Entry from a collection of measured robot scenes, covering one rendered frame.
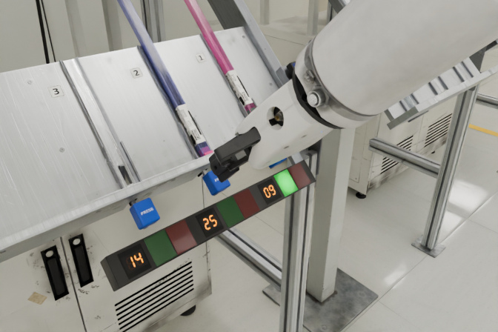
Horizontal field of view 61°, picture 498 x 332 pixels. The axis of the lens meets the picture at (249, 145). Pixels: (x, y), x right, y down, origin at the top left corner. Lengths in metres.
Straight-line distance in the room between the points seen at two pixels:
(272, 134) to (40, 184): 0.28
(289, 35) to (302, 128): 1.41
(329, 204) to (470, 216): 0.86
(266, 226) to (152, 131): 1.09
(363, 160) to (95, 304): 1.07
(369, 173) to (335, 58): 1.37
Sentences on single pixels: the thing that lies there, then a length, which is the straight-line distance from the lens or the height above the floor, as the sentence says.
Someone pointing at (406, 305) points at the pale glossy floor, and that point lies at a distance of 1.42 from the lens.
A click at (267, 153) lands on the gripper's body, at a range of 0.39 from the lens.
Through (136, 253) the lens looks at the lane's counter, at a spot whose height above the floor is 0.66.
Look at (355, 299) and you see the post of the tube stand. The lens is 1.38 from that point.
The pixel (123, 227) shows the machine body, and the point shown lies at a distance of 0.97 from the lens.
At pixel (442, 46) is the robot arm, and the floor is 0.94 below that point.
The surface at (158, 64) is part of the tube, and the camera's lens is 0.62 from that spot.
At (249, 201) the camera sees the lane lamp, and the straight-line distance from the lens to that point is 0.61.
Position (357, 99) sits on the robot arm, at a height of 0.89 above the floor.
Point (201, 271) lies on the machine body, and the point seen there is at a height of 0.17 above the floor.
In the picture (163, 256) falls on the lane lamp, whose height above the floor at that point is 0.65.
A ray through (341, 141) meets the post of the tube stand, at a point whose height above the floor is 0.55.
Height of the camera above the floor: 1.01
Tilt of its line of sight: 28 degrees down
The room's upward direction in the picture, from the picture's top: straight up
